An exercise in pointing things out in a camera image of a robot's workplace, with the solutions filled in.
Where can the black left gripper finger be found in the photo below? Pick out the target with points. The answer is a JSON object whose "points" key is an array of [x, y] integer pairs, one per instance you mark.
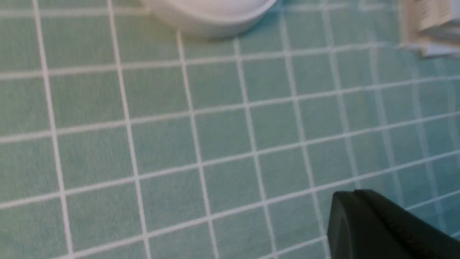
{"points": [[364, 224]]}

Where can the white desk lamp with sockets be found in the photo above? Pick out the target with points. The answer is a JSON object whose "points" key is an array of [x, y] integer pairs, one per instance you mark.
{"points": [[213, 19]]}

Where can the middle white book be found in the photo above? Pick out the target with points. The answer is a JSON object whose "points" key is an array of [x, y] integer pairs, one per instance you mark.
{"points": [[439, 17]]}

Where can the green checked tablecloth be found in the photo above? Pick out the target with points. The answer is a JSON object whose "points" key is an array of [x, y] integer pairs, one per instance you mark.
{"points": [[122, 138]]}

